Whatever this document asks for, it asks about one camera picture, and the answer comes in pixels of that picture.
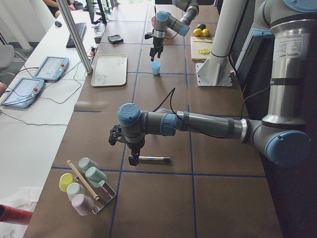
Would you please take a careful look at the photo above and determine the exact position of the aluminium frame post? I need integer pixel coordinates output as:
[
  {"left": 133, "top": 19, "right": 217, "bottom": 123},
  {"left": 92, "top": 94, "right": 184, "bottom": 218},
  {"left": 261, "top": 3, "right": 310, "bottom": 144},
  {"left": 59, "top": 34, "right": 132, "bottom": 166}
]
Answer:
[{"left": 57, "top": 0, "right": 93, "bottom": 75}]

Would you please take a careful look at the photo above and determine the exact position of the teach pendant near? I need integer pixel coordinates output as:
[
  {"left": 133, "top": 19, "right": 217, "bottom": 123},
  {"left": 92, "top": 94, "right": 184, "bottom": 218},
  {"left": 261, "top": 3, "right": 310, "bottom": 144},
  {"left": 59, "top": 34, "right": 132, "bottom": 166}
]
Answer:
[{"left": 0, "top": 78, "right": 45, "bottom": 109}]

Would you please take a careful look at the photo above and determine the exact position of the lemon slices stack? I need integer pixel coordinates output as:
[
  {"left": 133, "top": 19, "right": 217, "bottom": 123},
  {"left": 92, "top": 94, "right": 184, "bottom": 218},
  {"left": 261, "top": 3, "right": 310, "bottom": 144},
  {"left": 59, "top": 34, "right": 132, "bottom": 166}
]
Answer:
[{"left": 198, "top": 48, "right": 211, "bottom": 55}]

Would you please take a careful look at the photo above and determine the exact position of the bamboo cutting board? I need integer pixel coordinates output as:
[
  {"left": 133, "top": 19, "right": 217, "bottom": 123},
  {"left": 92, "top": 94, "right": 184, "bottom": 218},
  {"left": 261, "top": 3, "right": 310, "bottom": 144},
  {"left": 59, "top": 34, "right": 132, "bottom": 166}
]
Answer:
[{"left": 190, "top": 36, "right": 213, "bottom": 60}]

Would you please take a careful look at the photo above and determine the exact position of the green avocado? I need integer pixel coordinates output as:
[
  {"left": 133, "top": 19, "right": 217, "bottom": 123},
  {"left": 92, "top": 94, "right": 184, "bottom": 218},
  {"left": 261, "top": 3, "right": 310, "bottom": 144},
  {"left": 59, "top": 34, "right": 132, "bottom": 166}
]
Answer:
[{"left": 197, "top": 23, "right": 206, "bottom": 30}]

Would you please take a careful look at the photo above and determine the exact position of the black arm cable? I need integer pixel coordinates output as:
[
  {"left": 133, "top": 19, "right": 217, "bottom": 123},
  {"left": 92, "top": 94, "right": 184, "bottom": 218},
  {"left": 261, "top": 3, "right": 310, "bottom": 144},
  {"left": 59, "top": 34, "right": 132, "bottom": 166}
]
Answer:
[{"left": 152, "top": 87, "right": 272, "bottom": 139}]

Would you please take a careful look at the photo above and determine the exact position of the pale grey cup on rack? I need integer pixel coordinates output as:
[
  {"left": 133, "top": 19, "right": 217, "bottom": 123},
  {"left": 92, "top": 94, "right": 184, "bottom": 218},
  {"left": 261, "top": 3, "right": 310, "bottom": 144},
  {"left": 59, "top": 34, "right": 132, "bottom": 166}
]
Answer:
[{"left": 66, "top": 182, "right": 86, "bottom": 202}]

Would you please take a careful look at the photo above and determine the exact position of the red bottle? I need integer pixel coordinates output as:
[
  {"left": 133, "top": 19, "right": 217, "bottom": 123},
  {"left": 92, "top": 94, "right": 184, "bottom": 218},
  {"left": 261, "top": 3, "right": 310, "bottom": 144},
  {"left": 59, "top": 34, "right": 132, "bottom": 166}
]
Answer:
[{"left": 0, "top": 204, "right": 33, "bottom": 225}]

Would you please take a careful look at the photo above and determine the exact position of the grey folded cloth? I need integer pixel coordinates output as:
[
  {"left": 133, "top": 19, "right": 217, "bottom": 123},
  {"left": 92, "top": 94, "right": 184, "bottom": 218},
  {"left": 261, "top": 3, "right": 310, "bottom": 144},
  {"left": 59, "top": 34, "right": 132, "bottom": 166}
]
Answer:
[{"left": 107, "top": 34, "right": 124, "bottom": 44}]

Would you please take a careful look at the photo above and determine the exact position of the mint green cup on rack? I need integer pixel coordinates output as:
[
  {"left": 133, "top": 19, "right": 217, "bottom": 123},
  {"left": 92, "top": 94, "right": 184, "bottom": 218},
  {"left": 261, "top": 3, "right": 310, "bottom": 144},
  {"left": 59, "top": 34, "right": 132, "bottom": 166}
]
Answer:
[{"left": 85, "top": 167, "right": 107, "bottom": 187}]

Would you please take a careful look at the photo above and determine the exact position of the steel muddler with black tip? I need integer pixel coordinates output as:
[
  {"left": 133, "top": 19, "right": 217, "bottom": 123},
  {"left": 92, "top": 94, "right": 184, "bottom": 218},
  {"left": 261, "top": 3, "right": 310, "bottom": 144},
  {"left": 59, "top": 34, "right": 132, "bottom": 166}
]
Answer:
[{"left": 138, "top": 156, "right": 170, "bottom": 164}]

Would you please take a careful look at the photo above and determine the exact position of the pink cup on rack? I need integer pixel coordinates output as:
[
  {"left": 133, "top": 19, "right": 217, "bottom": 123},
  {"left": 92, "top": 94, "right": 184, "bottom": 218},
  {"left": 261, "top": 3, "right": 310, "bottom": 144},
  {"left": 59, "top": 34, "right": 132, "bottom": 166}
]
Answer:
[{"left": 71, "top": 194, "right": 94, "bottom": 216}]

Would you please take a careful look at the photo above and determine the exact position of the cream bear serving tray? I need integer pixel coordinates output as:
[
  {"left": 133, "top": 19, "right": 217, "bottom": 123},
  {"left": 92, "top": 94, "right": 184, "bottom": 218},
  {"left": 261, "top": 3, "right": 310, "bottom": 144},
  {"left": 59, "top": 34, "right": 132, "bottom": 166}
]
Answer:
[{"left": 91, "top": 54, "right": 127, "bottom": 87}]

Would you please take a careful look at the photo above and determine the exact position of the yellow cup on rack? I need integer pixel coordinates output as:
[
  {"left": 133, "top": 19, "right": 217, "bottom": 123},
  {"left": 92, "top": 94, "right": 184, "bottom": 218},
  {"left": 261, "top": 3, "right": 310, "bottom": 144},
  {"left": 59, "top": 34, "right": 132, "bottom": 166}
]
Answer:
[{"left": 58, "top": 173, "right": 76, "bottom": 192}]

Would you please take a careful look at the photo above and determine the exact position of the light blue plastic cup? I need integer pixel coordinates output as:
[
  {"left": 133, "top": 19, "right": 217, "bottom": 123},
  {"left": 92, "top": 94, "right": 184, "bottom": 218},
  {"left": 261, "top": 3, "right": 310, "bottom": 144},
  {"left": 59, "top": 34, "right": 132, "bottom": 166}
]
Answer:
[{"left": 151, "top": 61, "right": 161, "bottom": 75}]

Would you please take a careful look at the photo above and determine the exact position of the yellow lemon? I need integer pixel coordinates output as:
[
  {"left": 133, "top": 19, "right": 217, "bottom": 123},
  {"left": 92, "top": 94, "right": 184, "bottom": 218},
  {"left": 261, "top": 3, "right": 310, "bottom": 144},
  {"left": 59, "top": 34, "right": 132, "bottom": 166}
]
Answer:
[
  {"left": 193, "top": 28, "right": 203, "bottom": 37},
  {"left": 202, "top": 28, "right": 210, "bottom": 37}
]

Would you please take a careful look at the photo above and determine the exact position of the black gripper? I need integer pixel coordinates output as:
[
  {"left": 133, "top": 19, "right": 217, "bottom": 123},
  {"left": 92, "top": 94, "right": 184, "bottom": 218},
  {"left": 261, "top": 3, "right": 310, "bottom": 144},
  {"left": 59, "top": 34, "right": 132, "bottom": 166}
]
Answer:
[
  {"left": 127, "top": 137, "right": 145, "bottom": 166},
  {"left": 150, "top": 37, "right": 163, "bottom": 61}
]

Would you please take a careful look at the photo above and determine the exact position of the black monitor stand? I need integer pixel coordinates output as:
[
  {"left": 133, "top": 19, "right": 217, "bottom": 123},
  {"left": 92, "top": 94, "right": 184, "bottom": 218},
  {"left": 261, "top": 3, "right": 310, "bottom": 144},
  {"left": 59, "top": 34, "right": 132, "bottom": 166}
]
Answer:
[{"left": 86, "top": 0, "right": 107, "bottom": 25}]

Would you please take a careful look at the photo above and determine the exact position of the yellow lemon right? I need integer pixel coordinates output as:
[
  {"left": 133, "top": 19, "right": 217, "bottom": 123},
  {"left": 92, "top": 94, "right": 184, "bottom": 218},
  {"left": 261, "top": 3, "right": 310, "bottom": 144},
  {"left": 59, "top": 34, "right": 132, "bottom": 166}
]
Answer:
[{"left": 202, "top": 28, "right": 210, "bottom": 37}]

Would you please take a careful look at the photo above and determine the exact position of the yellow lemon left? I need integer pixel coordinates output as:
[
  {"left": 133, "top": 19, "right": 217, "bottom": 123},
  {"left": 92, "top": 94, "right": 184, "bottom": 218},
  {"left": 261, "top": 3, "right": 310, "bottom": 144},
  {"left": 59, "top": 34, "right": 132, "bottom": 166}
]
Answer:
[{"left": 193, "top": 28, "right": 203, "bottom": 37}]

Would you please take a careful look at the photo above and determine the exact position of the pink bowl of ice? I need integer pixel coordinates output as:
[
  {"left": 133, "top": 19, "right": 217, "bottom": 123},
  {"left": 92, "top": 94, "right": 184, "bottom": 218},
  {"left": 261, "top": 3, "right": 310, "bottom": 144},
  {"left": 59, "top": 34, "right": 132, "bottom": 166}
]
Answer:
[{"left": 151, "top": 16, "right": 169, "bottom": 32}]

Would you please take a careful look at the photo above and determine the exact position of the teach pendant far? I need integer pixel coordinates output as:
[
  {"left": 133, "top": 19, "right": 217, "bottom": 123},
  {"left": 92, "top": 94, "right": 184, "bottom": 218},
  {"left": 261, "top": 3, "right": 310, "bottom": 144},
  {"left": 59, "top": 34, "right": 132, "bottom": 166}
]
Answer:
[{"left": 33, "top": 56, "right": 69, "bottom": 81}]

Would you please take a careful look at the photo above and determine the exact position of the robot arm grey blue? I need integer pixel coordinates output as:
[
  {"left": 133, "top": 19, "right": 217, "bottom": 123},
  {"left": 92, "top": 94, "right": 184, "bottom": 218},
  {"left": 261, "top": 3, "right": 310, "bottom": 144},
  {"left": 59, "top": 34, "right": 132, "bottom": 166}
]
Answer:
[
  {"left": 145, "top": 0, "right": 199, "bottom": 61},
  {"left": 108, "top": 0, "right": 317, "bottom": 167}
]

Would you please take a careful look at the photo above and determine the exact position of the teach pendant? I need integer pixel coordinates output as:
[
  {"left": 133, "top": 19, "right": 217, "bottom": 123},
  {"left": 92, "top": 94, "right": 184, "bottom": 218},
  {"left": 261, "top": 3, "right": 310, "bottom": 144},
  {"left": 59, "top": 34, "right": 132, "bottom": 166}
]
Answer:
[
  {"left": 33, "top": 56, "right": 69, "bottom": 81},
  {"left": 0, "top": 78, "right": 45, "bottom": 109}
]

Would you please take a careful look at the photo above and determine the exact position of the wooden rack handle rod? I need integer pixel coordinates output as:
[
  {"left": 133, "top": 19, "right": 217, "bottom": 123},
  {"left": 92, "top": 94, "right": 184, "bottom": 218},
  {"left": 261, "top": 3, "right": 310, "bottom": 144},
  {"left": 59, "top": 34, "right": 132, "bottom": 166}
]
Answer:
[{"left": 66, "top": 160, "right": 100, "bottom": 201}]

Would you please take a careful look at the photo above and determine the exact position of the black keyboard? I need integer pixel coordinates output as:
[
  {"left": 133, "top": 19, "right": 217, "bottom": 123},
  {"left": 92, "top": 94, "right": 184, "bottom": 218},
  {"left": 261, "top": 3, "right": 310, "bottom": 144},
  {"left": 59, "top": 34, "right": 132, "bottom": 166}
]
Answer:
[{"left": 65, "top": 22, "right": 87, "bottom": 49}]

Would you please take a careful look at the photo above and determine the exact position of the black computer mouse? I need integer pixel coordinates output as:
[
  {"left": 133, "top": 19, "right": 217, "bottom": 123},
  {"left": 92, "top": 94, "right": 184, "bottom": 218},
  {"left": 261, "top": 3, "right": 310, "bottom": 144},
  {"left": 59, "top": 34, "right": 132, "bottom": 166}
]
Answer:
[{"left": 54, "top": 21, "right": 62, "bottom": 27}]

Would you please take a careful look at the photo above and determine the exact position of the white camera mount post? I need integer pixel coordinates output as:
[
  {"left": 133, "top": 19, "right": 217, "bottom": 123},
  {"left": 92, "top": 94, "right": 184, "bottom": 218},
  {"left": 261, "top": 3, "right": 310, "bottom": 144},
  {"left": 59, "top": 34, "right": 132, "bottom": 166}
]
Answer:
[{"left": 196, "top": 0, "right": 247, "bottom": 87}]

